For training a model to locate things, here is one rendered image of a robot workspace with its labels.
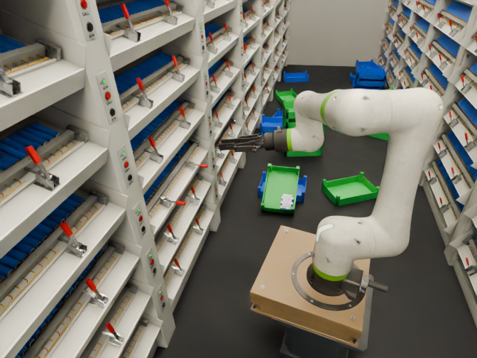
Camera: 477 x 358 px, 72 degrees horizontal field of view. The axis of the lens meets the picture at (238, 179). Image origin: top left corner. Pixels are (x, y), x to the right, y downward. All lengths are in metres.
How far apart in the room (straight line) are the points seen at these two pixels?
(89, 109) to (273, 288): 0.79
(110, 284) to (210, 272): 0.77
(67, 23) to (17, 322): 0.60
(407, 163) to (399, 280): 0.93
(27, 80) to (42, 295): 0.43
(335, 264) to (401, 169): 0.35
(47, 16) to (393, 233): 1.03
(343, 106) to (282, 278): 0.63
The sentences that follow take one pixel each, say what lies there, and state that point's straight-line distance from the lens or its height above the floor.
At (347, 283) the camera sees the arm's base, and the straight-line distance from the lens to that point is 1.17.
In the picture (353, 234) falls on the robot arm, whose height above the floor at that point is 0.62.
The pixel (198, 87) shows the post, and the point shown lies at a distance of 1.49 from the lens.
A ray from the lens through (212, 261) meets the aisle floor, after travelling 1.77.
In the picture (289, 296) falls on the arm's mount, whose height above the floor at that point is 0.38.
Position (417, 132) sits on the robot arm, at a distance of 0.96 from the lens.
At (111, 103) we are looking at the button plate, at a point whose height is 1.03.
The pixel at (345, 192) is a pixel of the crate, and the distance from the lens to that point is 2.28.
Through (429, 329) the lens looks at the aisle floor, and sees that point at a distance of 1.70.
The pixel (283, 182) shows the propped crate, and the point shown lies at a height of 0.10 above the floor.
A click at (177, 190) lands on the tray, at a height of 0.55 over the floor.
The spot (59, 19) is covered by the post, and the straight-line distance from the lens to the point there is 0.82.
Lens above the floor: 1.31
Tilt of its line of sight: 34 degrees down
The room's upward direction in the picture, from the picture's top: 2 degrees counter-clockwise
